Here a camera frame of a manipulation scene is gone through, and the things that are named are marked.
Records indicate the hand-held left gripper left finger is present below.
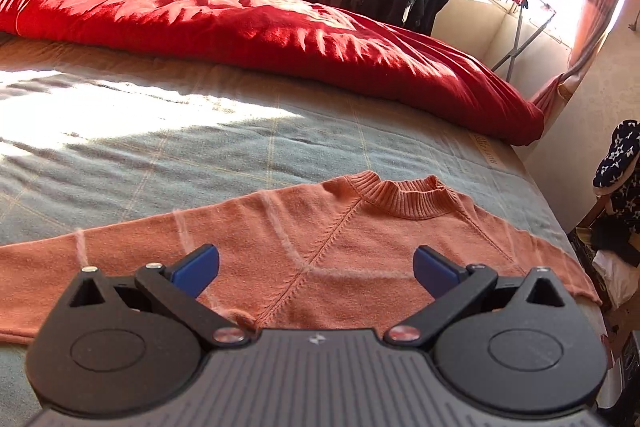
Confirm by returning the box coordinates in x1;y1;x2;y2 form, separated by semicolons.
67;243;251;349

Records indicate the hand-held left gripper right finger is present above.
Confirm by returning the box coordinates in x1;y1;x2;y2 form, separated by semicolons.
385;245;566;350

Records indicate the orange knit sweater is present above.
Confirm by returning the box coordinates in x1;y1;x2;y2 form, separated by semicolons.
0;170;603;348

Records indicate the bed with blue plaid sheet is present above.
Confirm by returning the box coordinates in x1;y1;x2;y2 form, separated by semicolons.
0;32;608;408

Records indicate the wooden chair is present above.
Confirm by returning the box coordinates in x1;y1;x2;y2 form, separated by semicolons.
570;197;640;308

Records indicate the white folded cloth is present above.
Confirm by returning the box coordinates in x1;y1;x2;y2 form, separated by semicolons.
592;252;640;303

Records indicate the black cloth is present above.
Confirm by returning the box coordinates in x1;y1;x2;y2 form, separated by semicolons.
590;217;640;268

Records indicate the red quilt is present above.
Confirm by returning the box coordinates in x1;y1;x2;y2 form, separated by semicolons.
0;0;546;146

